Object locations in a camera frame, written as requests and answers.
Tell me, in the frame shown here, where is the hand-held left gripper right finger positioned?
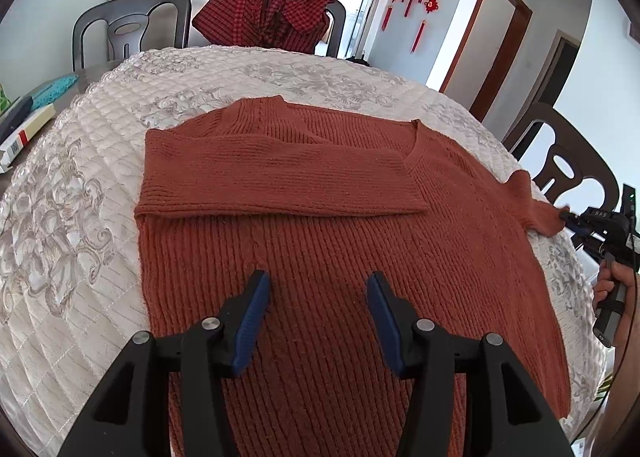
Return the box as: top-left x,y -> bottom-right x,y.
366,272 -> 573,457

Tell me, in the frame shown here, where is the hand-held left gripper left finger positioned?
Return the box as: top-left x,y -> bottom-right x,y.
57,271 -> 271,457

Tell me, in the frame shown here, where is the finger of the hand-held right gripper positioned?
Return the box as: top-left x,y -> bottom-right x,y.
560,207 -> 592,252

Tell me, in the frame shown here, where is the rust orange knit sweater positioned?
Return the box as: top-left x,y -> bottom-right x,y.
135,94 -> 581,457

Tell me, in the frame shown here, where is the person's right forearm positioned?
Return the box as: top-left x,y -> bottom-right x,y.
592,377 -> 632,457

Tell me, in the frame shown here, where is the person's right hand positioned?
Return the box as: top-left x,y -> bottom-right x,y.
592,261 -> 639,311

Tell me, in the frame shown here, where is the dark brown plastic chair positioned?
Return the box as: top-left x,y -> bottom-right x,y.
502,103 -> 621,212

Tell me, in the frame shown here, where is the dark open doorway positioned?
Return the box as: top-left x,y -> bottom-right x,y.
537,32 -> 583,110

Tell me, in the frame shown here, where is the cream quilted floral tablecloth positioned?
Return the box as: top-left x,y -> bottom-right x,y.
0,44 -> 616,457

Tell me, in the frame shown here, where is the brown framed door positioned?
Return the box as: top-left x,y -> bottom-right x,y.
440,0 -> 533,122

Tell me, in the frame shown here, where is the white and red box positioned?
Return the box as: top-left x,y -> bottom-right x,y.
0,103 -> 57,174

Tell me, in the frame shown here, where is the glass hallway door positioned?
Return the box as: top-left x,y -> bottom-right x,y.
345,0 -> 393,60

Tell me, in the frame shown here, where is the teal crocheted cloth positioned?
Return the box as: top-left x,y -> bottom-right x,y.
31,73 -> 81,106

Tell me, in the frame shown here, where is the red plaid garment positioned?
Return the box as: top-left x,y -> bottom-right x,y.
191,0 -> 340,55

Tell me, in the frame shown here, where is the dark blue flat object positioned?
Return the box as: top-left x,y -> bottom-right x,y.
0,96 -> 33,140

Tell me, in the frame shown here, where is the black cable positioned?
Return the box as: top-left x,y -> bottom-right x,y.
575,272 -> 640,457

